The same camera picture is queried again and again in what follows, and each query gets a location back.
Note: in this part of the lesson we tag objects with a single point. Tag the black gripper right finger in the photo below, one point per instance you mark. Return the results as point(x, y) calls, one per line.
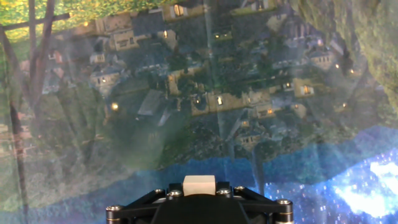
point(267, 208)

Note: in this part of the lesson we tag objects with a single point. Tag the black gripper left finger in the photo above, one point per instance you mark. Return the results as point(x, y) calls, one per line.
point(133, 208)

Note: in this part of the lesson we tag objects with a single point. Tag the galaxy and landscape printed cloth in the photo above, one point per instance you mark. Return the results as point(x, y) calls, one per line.
point(199, 93)

